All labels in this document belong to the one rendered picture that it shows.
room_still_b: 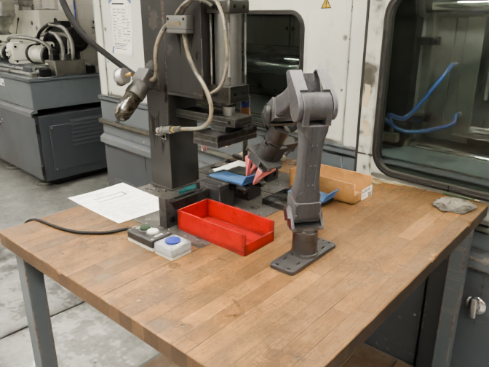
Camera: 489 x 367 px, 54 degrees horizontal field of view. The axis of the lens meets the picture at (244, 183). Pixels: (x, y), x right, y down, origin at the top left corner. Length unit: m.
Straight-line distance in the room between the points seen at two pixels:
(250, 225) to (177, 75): 0.53
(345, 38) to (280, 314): 1.22
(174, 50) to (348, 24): 0.72
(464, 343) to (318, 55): 1.22
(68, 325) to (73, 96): 2.44
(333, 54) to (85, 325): 1.76
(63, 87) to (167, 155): 2.94
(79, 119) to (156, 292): 3.59
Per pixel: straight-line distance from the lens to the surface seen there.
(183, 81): 1.51
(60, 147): 4.54
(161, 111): 1.61
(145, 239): 1.26
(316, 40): 2.01
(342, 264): 1.19
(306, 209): 1.15
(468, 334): 1.98
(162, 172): 1.67
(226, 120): 1.43
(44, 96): 4.43
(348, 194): 1.55
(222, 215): 1.38
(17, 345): 2.60
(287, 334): 0.95
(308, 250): 1.17
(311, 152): 1.08
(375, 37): 1.81
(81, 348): 2.48
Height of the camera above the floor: 1.47
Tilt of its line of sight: 20 degrees down
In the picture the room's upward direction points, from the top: straight up
